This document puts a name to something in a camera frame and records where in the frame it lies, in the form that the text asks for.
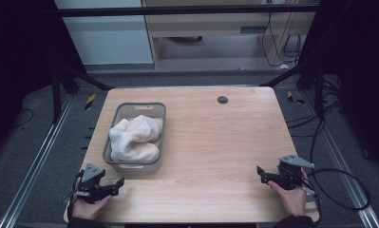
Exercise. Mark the light wooden office desk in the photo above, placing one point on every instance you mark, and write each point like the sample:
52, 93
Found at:
209, 22

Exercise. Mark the white fluffy towel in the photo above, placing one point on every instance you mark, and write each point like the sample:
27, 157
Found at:
136, 137

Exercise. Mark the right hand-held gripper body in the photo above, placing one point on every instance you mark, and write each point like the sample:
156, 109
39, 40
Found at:
291, 172

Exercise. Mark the silver metal floor rail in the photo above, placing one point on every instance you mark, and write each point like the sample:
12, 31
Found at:
342, 164
35, 164

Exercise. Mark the person's left hand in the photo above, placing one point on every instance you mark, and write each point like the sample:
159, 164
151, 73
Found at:
89, 208

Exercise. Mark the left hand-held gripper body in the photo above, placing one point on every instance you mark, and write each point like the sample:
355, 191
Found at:
91, 180

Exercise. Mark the black metal stand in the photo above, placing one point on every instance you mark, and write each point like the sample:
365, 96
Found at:
318, 91
55, 95

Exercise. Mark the black horizontal frame bar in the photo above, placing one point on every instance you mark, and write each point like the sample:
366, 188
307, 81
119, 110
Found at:
177, 11

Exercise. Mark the black curtain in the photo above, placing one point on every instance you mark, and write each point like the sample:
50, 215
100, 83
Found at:
19, 63
361, 63

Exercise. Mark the white cabinet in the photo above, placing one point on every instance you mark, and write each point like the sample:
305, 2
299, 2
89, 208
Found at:
108, 41

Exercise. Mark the grey round table grommet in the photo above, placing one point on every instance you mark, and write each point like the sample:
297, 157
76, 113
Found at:
222, 99

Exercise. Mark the yellow black tape strip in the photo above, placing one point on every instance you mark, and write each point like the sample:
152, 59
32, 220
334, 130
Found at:
90, 101
293, 98

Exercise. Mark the person's right hand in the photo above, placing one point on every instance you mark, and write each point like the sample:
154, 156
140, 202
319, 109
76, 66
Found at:
292, 199

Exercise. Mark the grey plastic basket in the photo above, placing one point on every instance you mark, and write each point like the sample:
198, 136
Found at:
136, 164

